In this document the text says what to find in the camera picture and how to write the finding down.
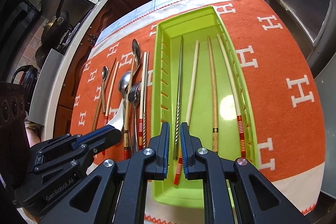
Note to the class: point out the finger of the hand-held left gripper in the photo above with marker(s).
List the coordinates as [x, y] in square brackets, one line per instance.
[105, 141]
[97, 132]

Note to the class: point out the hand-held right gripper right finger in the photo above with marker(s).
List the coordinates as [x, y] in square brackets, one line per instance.
[184, 155]

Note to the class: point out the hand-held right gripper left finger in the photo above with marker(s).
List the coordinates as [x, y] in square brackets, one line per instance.
[166, 153]

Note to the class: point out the wooden chopstick with red tip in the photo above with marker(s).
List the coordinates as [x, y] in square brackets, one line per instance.
[126, 134]

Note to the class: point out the white ceramic spoon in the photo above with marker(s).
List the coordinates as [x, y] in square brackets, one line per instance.
[116, 120]

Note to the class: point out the plain brown wooden chopstick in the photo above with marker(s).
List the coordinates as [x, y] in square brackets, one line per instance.
[103, 98]

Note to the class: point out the metal fork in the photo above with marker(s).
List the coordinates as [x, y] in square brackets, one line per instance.
[132, 98]
[137, 94]

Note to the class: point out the pale chopstick with red stripes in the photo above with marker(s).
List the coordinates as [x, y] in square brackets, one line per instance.
[231, 77]
[143, 82]
[146, 77]
[193, 77]
[112, 85]

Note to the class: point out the medium metal spoon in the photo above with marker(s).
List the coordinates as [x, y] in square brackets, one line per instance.
[124, 85]

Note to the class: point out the small metal spoon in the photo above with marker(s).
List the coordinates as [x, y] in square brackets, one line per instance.
[105, 73]

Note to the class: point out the twisted metal chopstick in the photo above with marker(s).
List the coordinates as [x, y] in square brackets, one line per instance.
[179, 77]

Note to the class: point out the large metal spoon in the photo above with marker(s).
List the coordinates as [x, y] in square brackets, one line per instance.
[135, 48]

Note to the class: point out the green plastic utensil tray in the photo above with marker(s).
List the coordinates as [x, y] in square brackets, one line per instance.
[202, 27]

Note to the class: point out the person's left forearm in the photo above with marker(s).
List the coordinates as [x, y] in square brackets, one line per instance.
[32, 133]

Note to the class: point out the brown chopstick with black band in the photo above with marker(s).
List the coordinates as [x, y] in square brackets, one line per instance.
[213, 82]

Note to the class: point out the black kettle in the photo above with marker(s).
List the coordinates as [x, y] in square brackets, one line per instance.
[25, 77]

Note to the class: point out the dark cooking pot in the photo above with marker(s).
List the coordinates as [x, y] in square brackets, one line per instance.
[42, 56]

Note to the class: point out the black frying pan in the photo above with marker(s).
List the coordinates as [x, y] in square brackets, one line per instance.
[55, 27]

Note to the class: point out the light blue table cover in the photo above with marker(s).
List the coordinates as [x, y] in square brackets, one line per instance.
[131, 14]

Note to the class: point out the orange blanket with white letters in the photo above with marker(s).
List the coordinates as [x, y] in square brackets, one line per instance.
[275, 61]

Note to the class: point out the stainless steel panel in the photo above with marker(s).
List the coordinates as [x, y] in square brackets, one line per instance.
[65, 1]

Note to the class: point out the grey metal cabinet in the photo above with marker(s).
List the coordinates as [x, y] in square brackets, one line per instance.
[325, 134]

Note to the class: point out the grey mesh-door cabinet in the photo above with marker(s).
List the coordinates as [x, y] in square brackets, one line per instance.
[294, 3]

